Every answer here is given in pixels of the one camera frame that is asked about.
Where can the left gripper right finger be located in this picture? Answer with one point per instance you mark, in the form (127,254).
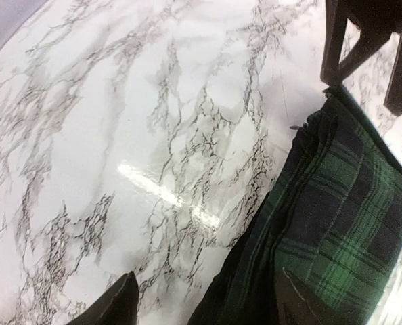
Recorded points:
(296,302)

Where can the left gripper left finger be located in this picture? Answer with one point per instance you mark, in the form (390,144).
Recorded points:
(117,305)

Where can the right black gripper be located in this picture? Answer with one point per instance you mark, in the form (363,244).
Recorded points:
(375,20)

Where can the dark green plaid garment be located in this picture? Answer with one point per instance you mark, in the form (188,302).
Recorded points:
(333,219)

